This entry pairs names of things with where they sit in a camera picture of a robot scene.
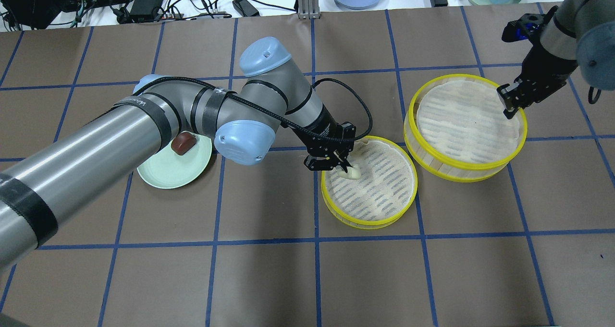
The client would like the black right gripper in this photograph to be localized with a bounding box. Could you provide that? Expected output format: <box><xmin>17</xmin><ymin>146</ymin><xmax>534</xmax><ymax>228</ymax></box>
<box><xmin>497</xmin><ymin>46</ymin><xmax>577</xmax><ymax>120</ymax></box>

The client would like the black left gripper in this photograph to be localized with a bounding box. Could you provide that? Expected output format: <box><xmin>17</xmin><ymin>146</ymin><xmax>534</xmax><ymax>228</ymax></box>
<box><xmin>294</xmin><ymin>106</ymin><xmax>356</xmax><ymax>175</ymax></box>

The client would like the white steamed bun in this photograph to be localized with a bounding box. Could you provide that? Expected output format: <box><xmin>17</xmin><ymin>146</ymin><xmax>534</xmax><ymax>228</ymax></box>
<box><xmin>336</xmin><ymin>166</ymin><xmax>362</xmax><ymax>180</ymax></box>

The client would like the yellow rimmed steamer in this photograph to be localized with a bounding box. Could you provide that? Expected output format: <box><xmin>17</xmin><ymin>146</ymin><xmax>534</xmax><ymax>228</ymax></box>
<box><xmin>404</xmin><ymin>73</ymin><xmax>529</xmax><ymax>183</ymax></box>
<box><xmin>320</xmin><ymin>136</ymin><xmax>418</xmax><ymax>230</ymax></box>

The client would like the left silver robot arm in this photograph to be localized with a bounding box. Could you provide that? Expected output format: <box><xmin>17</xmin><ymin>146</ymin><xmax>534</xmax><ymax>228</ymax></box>
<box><xmin>0</xmin><ymin>36</ymin><xmax>373</xmax><ymax>270</ymax></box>

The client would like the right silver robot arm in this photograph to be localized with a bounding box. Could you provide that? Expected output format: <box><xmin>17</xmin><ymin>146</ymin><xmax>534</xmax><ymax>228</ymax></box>
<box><xmin>497</xmin><ymin>0</ymin><xmax>615</xmax><ymax>119</ymax></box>

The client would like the brown bun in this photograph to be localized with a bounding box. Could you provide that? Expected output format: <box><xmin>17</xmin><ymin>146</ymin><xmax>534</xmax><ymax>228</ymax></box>
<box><xmin>171</xmin><ymin>132</ymin><xmax>197</xmax><ymax>156</ymax></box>

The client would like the pale green plate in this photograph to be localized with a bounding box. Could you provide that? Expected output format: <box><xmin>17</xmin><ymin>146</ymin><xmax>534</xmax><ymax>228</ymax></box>
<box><xmin>137</xmin><ymin>133</ymin><xmax>213</xmax><ymax>189</ymax></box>

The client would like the black power adapter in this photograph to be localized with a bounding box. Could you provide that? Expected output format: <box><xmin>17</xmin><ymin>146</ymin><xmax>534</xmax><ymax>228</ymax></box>
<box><xmin>129</xmin><ymin>0</ymin><xmax>163</xmax><ymax>23</ymax></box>

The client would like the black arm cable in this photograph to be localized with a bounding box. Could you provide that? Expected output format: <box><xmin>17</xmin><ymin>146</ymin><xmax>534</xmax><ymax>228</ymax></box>
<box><xmin>135</xmin><ymin>75</ymin><xmax>373</xmax><ymax>141</ymax></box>

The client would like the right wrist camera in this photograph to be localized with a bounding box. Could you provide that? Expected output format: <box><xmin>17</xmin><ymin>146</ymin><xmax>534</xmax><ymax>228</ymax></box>
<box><xmin>501</xmin><ymin>5</ymin><xmax>559</xmax><ymax>45</ymax></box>

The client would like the aluminium frame post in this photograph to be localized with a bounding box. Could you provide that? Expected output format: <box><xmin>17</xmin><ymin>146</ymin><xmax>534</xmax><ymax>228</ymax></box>
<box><xmin>296</xmin><ymin>0</ymin><xmax>321</xmax><ymax>19</ymax></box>

